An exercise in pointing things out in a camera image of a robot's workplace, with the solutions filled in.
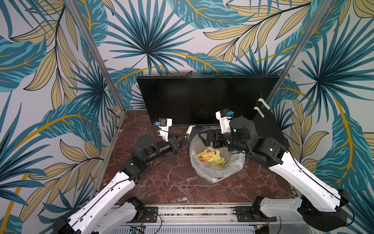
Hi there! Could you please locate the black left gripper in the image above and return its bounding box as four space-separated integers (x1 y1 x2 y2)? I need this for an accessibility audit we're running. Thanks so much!
146 133 190 163

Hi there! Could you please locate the edge sticky note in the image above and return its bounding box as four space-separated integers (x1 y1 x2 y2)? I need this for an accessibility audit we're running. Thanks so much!
186 125 195 135
253 106 265 118
258 98 270 110

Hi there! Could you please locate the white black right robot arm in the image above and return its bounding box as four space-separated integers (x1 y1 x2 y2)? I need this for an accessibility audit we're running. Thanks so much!
197 116 352 232

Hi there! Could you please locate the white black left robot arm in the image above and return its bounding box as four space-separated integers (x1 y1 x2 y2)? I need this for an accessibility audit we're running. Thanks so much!
53 134 189 234

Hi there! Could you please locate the discarded sticky notes pile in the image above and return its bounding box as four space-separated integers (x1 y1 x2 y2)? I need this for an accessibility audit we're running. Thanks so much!
197 147 226 167

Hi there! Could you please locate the black flat computer monitor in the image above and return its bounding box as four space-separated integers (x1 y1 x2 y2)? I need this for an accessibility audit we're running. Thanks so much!
137 76 280 125

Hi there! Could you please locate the clear plastic bin liner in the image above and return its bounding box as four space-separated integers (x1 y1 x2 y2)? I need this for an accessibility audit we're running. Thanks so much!
190 136 245 177

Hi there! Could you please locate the black case with orange latches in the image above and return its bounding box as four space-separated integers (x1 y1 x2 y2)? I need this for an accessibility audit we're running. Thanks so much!
253 107 289 150

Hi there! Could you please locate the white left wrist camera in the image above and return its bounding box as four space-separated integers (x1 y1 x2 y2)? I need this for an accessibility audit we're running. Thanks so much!
154 118 172 141

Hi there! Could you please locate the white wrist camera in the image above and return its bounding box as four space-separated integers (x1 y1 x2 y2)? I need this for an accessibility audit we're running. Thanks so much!
215 109 234 134
154 118 172 141

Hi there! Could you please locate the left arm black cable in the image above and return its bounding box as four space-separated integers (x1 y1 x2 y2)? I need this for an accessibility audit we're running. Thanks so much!
72 131 179 223

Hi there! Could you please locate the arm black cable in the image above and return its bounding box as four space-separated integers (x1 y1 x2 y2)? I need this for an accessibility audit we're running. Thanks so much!
72 131 179 223
280 146 355 220

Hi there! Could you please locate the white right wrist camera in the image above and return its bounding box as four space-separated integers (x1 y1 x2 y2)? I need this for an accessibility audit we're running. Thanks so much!
215 109 234 134

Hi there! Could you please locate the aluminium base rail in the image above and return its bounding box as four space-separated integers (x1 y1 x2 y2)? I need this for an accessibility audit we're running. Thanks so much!
96 203 322 234

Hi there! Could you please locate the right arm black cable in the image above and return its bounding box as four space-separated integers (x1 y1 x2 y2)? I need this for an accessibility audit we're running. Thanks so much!
280 146 355 220

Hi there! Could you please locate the left aluminium frame post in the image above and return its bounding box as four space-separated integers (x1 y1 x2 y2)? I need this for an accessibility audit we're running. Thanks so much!
66 0 126 113

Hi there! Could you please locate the aluminium frame post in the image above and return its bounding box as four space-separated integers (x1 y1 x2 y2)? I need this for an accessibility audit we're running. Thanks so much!
266 1 332 103
66 0 126 113

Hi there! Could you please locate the right aluminium frame post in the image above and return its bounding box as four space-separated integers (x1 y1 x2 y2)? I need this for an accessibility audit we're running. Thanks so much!
266 1 332 103

